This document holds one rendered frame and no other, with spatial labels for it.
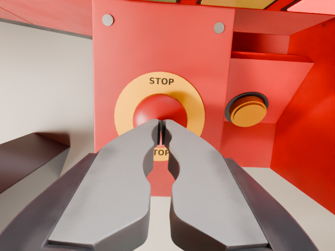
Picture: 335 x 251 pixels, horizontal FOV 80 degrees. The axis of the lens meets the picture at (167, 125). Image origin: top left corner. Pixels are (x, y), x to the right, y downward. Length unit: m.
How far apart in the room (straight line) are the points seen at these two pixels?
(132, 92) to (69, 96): 0.87
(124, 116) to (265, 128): 0.18
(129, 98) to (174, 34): 0.06
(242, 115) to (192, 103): 0.09
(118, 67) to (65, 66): 0.87
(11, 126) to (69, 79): 0.35
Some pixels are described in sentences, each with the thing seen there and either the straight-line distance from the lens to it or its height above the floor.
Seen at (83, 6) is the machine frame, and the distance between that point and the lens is 0.56.
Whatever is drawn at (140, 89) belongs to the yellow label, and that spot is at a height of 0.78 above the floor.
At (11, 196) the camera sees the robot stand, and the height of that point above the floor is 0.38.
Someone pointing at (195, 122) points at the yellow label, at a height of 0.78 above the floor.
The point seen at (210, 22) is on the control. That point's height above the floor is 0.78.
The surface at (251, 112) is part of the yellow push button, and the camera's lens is 0.23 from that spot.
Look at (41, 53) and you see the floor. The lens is 1.08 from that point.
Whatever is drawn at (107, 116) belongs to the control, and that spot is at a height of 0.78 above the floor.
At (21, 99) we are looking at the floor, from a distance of 1.12.
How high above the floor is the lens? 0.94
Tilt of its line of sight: 79 degrees down
